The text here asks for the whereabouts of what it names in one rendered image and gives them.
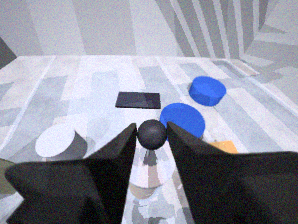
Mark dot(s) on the blue short cylinder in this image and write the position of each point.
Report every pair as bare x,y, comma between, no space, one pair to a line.
185,116
207,91

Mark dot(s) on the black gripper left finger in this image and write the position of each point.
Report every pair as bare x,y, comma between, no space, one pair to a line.
103,176

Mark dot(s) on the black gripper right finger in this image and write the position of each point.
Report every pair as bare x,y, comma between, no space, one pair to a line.
208,173

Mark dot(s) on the black flat bar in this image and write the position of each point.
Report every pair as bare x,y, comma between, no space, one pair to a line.
141,100

